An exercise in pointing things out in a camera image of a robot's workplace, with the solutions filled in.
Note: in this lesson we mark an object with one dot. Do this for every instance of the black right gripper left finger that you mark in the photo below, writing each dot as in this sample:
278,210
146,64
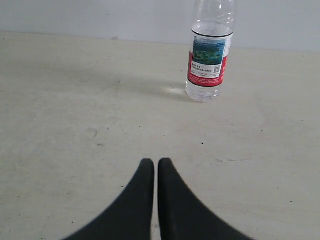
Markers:
129,217

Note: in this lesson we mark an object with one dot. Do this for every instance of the clear plastic water bottle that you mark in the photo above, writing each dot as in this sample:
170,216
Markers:
212,29

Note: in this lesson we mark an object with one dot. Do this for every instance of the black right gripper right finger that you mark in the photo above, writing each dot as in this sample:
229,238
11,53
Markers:
182,216

